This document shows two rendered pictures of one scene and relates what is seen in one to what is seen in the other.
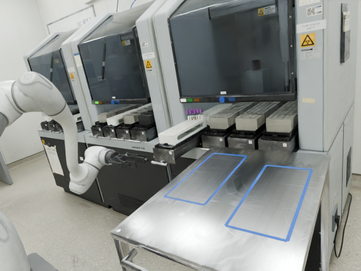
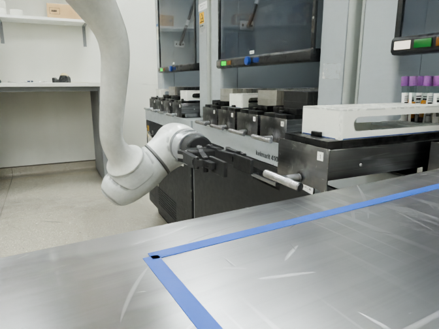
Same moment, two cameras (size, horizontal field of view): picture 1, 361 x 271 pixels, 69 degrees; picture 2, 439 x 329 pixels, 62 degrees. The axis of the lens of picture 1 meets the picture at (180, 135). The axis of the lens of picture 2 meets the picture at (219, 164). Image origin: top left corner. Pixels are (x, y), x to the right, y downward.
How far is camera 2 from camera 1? 65 cm
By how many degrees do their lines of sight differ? 23
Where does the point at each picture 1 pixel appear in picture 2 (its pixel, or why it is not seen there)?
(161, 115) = (335, 92)
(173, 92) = (379, 30)
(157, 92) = (340, 34)
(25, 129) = not seen: hidden behind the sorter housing
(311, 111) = not seen: outside the picture
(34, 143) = not seen: hidden behind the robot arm
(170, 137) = (333, 116)
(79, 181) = (117, 177)
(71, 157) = (106, 117)
